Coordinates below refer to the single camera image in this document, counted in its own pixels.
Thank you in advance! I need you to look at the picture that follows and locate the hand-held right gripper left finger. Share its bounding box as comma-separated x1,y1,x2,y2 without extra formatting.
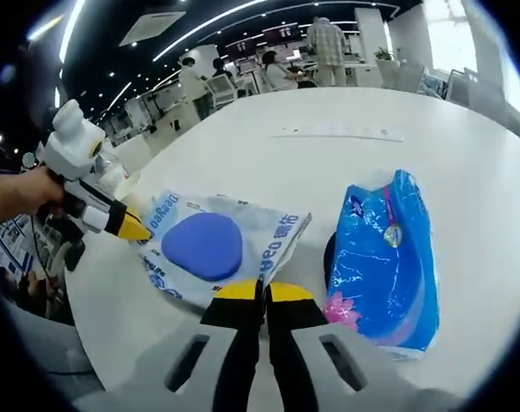
73,277,265,412

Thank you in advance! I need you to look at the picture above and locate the white trolley cart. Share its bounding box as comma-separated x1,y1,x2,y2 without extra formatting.
208,75,238,106

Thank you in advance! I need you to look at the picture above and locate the person's left hand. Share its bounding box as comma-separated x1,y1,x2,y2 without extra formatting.
22,165,67,215

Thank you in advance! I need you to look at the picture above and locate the white table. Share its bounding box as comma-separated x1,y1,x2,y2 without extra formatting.
62,88,520,387

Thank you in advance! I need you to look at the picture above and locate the small bright window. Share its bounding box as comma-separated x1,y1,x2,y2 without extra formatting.
426,0,480,74

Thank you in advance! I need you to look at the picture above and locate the ceiling air vent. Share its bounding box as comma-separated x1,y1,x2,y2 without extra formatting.
120,10,186,46

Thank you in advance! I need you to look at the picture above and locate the group of white chairs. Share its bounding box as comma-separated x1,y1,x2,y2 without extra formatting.
373,59,520,125

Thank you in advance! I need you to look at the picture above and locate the white blue wipes packet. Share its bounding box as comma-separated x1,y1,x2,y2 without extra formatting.
137,191,313,308

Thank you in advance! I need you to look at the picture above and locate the clear plastic bottle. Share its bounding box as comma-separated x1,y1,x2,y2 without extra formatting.
92,149,132,190

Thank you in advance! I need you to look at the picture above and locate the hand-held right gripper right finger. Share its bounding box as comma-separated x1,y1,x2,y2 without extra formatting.
266,282,463,412

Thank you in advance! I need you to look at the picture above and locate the blue tissue pack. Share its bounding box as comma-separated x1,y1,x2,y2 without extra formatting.
323,169,441,361

